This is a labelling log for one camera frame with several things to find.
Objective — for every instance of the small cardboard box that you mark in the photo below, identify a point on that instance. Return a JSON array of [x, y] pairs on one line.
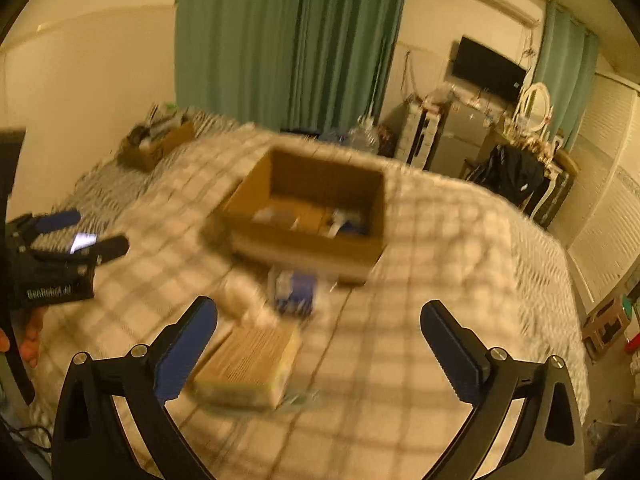
[[160, 152]]

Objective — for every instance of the oval white-framed mirror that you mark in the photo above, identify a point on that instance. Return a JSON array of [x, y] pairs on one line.
[[534, 105]]

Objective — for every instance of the grey patterned bed sheet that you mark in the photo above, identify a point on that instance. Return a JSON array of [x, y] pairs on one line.
[[100, 185]]

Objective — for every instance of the white crumpled packet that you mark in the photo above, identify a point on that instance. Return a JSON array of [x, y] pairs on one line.
[[240, 300]]

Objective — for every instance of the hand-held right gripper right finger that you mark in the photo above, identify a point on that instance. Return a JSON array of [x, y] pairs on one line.
[[457, 355]]

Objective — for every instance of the white louvered wardrobe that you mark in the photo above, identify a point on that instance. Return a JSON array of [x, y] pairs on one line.
[[610, 185]]

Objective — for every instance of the white drawer unit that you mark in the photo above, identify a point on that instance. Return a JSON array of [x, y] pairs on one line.
[[422, 135]]

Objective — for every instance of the clear plastic water bottle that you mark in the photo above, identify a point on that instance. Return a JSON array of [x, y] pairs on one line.
[[365, 137]]

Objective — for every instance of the dark jacket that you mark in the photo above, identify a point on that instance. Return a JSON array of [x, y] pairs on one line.
[[510, 172]]

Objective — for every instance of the person's left hand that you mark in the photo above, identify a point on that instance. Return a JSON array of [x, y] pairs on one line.
[[31, 335]]

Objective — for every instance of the blue and white packet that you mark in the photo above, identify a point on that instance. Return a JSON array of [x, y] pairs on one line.
[[295, 292]]

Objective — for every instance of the large cardboard box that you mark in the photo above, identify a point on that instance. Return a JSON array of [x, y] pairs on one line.
[[300, 255]]

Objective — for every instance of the tan box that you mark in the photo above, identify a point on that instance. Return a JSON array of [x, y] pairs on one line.
[[250, 365]]

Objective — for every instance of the printed cardboard carton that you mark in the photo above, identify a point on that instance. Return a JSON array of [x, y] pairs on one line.
[[605, 327]]

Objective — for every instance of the black wall television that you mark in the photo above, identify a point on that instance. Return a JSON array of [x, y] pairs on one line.
[[487, 70]]

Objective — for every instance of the wide green curtain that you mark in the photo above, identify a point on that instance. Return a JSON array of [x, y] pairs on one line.
[[250, 35]]

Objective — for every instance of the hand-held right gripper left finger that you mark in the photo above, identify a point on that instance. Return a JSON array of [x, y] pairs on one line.
[[182, 355]]

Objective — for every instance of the narrow green curtain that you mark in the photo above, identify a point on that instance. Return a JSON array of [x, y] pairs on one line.
[[565, 60]]

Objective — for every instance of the dressing table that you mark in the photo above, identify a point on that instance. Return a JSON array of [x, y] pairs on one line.
[[560, 185]]

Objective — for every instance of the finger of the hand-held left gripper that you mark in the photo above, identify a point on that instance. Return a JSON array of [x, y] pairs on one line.
[[57, 221], [112, 249]]

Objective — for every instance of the blue and white item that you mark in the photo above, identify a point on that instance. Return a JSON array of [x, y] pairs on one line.
[[345, 222]]

